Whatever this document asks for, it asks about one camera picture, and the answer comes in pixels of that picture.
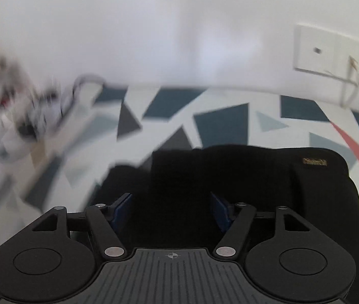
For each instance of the black garment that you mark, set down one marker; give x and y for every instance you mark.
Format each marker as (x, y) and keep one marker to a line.
(246, 171)

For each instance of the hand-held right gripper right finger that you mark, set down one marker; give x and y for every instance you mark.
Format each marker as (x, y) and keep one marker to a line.
(219, 210)

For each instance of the white wall socket panel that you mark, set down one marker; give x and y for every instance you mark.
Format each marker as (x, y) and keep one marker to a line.
(315, 50)

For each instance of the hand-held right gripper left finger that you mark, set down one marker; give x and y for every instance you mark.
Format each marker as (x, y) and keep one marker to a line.
(121, 210)

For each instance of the black power adapter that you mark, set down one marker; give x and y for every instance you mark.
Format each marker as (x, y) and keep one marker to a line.
(27, 129)

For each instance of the geometric patterned bed sheet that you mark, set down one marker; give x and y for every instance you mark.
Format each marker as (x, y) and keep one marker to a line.
(220, 126)

